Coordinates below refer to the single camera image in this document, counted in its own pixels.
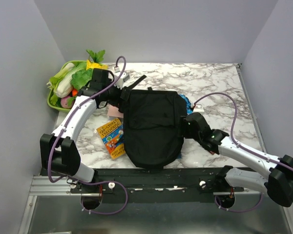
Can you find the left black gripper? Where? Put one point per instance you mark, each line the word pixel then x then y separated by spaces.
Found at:
pixel 116 101

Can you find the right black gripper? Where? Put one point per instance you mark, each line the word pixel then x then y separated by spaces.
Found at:
pixel 184 123

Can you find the black student backpack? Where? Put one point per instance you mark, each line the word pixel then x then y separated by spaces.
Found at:
pixel 151 125

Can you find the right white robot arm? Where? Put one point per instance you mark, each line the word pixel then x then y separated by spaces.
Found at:
pixel 269 174

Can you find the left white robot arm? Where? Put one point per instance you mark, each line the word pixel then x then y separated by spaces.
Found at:
pixel 59 153

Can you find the blue patterned pencil case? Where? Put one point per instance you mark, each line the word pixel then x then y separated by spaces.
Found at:
pixel 188 104

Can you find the pink notebook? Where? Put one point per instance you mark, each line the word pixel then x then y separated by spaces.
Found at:
pixel 114 112

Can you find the green lettuce toy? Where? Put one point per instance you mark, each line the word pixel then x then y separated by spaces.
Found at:
pixel 81 78

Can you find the orange treehouse book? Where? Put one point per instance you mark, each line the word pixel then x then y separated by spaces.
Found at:
pixel 112 136

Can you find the orange carrot toy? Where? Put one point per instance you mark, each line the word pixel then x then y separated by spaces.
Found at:
pixel 74 92

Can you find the yellow leafy vegetable toy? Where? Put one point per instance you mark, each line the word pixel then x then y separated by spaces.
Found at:
pixel 94 65

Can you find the pink radish toy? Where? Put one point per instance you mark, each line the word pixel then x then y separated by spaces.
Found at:
pixel 67 102

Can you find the white bok choy toy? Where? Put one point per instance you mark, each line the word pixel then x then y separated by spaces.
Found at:
pixel 60 83

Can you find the green plastic basket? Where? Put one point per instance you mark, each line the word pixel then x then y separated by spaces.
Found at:
pixel 56 102

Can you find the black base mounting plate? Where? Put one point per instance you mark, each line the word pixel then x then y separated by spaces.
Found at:
pixel 155 186

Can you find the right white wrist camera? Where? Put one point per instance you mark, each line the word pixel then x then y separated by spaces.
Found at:
pixel 198 109

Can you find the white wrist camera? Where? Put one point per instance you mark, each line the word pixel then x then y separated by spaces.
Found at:
pixel 198 109
pixel 123 78

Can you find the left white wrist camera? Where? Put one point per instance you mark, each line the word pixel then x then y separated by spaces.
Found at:
pixel 123 78

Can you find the aluminium rail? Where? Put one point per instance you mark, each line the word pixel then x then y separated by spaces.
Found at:
pixel 41 186

